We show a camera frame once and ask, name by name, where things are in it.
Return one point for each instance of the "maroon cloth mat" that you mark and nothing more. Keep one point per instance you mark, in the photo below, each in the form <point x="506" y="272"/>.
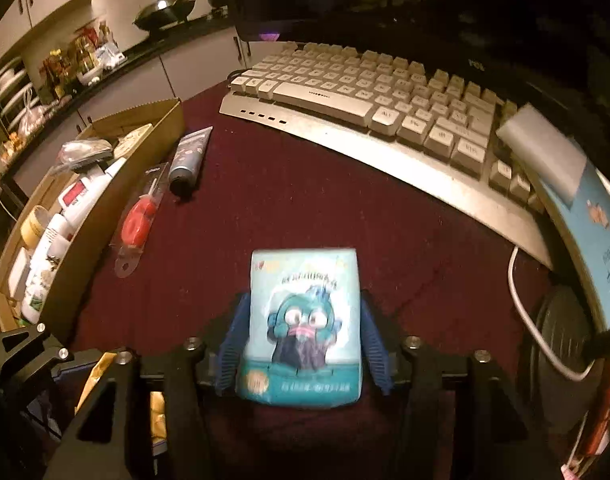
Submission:
<point x="432" y="270"/>

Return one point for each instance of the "floral hand cream tube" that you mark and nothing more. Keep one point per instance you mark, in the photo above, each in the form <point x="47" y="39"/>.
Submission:
<point x="185" y="166"/>

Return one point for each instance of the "black computer monitor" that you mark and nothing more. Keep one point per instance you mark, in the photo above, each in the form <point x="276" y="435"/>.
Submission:
<point x="565" y="41"/>

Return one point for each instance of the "white pill bottle red label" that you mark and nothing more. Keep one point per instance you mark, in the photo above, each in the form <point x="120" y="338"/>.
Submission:
<point x="77" y="199"/>

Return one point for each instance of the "black wok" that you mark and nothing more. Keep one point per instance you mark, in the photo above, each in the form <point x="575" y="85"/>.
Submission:
<point x="162" y="13"/>

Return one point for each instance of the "white bottle green label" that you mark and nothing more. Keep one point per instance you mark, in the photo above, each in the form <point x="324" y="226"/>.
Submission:
<point x="43" y="265"/>

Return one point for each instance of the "blue notebook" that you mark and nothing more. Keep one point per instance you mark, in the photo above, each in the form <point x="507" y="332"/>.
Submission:
<point x="584" y="226"/>

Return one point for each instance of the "black foil pouch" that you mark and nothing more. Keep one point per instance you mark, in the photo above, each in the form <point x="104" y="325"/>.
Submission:
<point x="77" y="155"/>

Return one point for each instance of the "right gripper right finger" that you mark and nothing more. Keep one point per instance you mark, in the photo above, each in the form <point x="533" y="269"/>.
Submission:
<point x="494" y="436"/>

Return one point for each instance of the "white computer keyboard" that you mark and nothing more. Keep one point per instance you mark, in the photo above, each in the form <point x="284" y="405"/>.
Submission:
<point x="432" y="130"/>

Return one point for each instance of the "teal cartoon tissue pack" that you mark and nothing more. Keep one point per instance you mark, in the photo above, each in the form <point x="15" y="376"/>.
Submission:
<point x="303" y="346"/>

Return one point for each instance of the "black ring light base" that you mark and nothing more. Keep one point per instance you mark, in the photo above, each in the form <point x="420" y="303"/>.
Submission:
<point x="559" y="402"/>

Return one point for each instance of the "cardboard box tray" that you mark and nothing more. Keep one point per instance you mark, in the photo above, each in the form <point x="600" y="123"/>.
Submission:
<point x="96" y="214"/>

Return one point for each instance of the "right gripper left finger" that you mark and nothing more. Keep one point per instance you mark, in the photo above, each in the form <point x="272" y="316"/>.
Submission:
<point x="187" y="376"/>

